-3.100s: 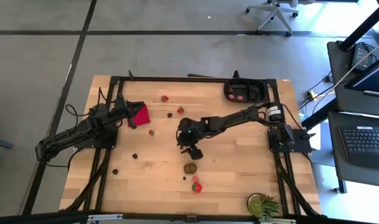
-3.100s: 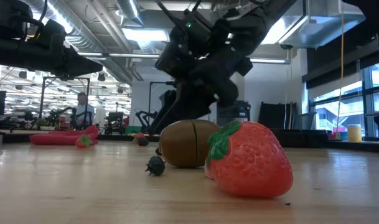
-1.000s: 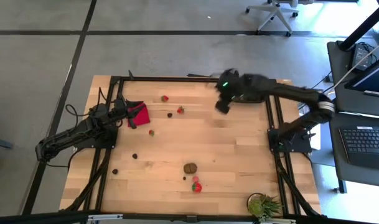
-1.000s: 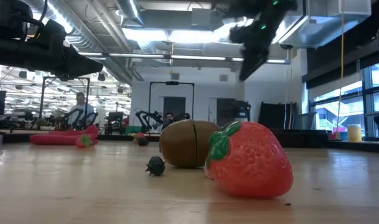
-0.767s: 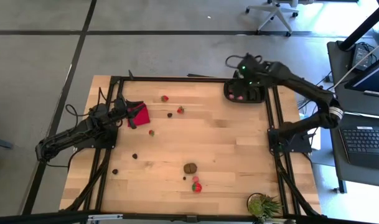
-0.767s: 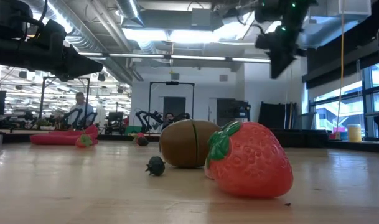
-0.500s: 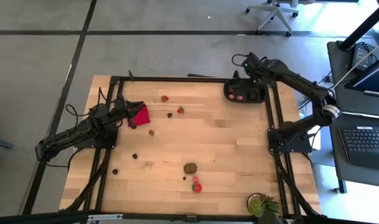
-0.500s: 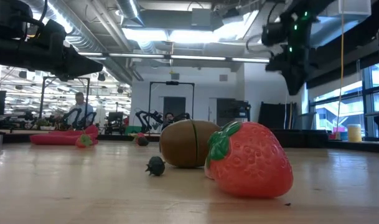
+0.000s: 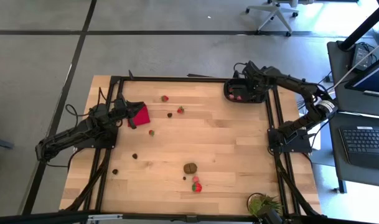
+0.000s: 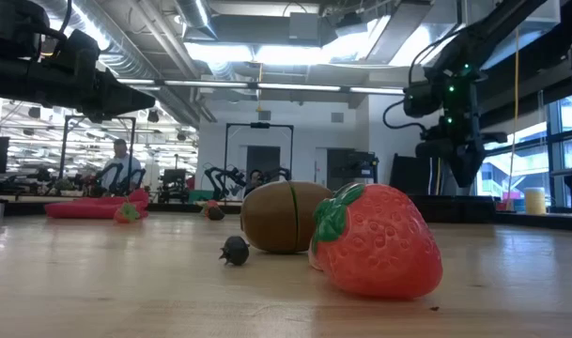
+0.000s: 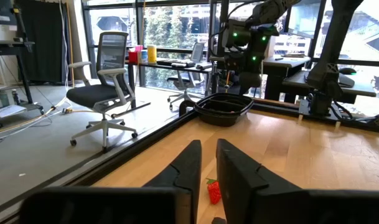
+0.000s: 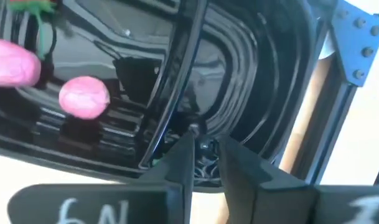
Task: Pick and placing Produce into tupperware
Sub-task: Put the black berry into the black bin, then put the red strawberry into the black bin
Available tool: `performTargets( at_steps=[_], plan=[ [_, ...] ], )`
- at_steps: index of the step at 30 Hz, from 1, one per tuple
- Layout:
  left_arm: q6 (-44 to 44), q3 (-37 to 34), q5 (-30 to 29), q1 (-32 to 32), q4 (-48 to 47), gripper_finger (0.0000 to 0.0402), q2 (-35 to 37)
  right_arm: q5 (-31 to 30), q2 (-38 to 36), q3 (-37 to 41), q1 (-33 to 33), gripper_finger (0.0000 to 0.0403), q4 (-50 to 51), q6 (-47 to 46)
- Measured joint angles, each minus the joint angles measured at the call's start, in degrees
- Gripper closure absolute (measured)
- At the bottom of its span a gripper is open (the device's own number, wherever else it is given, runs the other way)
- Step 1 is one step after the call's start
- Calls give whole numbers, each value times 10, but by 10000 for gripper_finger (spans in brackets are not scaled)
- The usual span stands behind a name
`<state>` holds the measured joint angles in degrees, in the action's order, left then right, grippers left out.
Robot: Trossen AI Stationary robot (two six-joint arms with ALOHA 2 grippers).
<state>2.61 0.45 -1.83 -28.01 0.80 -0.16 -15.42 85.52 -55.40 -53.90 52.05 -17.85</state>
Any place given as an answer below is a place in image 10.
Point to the long ceiling light strip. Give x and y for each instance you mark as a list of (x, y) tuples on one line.
[(290, 87)]

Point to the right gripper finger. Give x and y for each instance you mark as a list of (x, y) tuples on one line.
[(431, 149), (466, 164)]

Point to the black chair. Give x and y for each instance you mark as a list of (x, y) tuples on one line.
[(174, 180)]

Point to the black upright board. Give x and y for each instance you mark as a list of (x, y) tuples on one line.
[(407, 173)]

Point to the small dark plastic blackberry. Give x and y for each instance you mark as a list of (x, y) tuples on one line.
[(235, 251)]

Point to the person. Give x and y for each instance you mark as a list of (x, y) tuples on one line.
[(255, 180), (121, 166)]

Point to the red container lid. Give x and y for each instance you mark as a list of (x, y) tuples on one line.
[(79, 210)]

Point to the grey wall vent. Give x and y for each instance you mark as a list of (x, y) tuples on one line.
[(337, 117), (264, 115)]

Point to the brown plastic kiwi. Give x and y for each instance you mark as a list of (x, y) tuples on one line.
[(276, 216)]

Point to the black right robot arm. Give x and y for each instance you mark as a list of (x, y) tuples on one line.
[(492, 28)]

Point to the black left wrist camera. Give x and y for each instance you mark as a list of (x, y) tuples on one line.
[(79, 51)]

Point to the large red plastic strawberry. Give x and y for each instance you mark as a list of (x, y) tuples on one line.
[(384, 244)]

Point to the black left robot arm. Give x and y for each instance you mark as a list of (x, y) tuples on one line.
[(13, 77)]

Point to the yellow cylindrical container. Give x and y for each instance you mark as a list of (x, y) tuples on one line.
[(534, 202)]

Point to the small red plastic strawberry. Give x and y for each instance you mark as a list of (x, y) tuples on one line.
[(126, 213), (209, 205)]

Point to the black equipment rack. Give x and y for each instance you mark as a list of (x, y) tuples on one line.
[(351, 166)]

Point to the blue box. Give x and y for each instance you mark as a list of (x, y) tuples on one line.
[(519, 205)]

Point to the black divided tupperware container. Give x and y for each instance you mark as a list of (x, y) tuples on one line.
[(454, 209)]

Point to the green box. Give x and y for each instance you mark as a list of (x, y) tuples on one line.
[(198, 196)]

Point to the black metal station frame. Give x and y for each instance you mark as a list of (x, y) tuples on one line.
[(97, 117), (259, 125)]

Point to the dark grey door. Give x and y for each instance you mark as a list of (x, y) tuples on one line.
[(263, 159)]

